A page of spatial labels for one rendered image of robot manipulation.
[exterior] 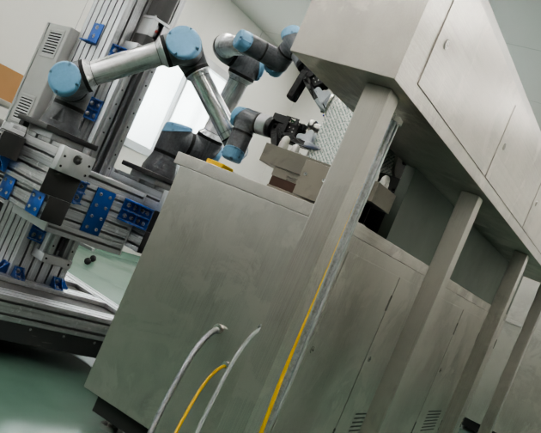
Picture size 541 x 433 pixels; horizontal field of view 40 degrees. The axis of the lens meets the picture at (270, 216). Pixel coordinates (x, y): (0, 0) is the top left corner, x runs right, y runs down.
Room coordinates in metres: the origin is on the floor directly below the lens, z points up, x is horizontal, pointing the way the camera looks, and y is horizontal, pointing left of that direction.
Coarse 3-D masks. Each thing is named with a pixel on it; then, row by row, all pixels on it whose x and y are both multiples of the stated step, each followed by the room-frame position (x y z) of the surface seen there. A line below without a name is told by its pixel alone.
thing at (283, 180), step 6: (276, 168) 2.26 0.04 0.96; (276, 174) 2.26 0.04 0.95; (282, 174) 2.25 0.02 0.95; (288, 174) 2.24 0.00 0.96; (294, 174) 2.23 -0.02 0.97; (270, 180) 2.27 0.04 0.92; (276, 180) 2.26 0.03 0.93; (282, 180) 2.25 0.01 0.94; (288, 180) 2.24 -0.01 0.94; (294, 180) 2.23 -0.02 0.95; (270, 186) 2.26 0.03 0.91; (276, 186) 2.26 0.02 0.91; (282, 186) 2.24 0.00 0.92; (288, 186) 2.24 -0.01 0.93; (294, 186) 2.23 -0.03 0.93; (288, 192) 2.23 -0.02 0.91
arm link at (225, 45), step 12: (216, 36) 2.93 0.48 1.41; (228, 36) 2.82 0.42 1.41; (240, 36) 2.58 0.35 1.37; (252, 36) 2.60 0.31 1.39; (216, 48) 2.90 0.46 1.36; (228, 48) 2.77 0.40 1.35; (240, 48) 2.60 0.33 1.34; (252, 48) 2.60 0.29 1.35; (264, 48) 2.62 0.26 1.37; (228, 60) 2.98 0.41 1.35
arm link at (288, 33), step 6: (288, 30) 2.59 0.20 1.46; (294, 30) 2.59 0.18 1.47; (282, 36) 2.62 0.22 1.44; (288, 36) 2.59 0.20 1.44; (294, 36) 2.58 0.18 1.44; (282, 42) 2.62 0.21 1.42; (288, 42) 2.59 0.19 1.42; (282, 48) 2.61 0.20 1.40; (288, 48) 2.59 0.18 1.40; (288, 54) 2.61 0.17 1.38
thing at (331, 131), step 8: (328, 120) 2.43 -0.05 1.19; (336, 120) 2.41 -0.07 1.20; (320, 128) 2.44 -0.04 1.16; (328, 128) 2.42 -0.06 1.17; (336, 128) 2.41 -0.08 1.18; (344, 128) 2.39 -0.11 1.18; (320, 136) 2.43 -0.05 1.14; (328, 136) 2.42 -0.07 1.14; (336, 136) 2.40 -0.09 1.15; (320, 144) 2.42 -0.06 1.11; (328, 144) 2.41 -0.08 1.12; (336, 144) 2.40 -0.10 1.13; (312, 152) 2.43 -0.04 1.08; (320, 152) 2.42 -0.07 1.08; (328, 152) 2.40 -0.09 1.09; (336, 152) 2.39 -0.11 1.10; (320, 160) 2.41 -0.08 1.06; (328, 160) 2.40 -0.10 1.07
